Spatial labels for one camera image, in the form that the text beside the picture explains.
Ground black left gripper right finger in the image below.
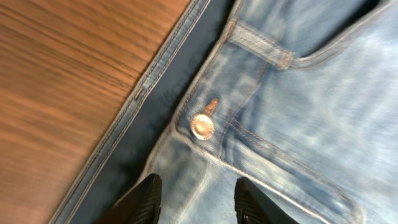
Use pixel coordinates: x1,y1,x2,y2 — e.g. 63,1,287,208
234,177,298,224

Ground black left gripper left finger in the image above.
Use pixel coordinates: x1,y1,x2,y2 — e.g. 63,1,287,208
93,174,162,224

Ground light blue denim jeans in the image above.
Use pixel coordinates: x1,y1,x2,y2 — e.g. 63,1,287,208
51,0,397,223

